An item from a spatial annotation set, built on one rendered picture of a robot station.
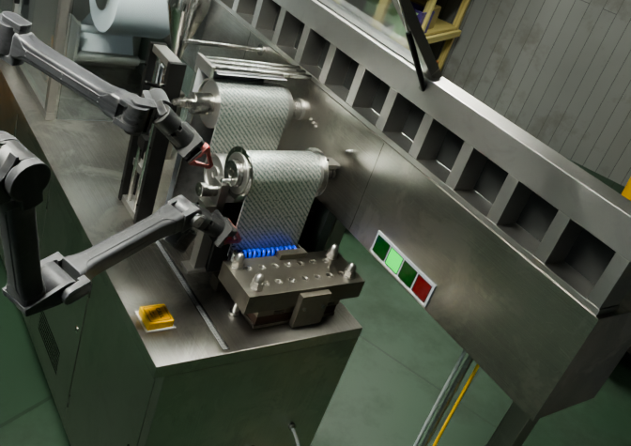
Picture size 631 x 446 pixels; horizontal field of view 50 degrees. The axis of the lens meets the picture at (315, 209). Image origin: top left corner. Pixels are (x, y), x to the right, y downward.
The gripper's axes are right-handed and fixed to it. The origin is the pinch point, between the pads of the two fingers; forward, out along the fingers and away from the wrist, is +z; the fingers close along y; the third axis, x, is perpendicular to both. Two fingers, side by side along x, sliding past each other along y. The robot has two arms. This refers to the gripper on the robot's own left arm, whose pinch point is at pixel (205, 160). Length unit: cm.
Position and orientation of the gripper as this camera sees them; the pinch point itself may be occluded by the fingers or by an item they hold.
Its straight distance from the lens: 179.9
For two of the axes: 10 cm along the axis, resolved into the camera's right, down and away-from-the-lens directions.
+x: 7.4, -6.7, 0.3
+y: 5.2, 5.4, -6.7
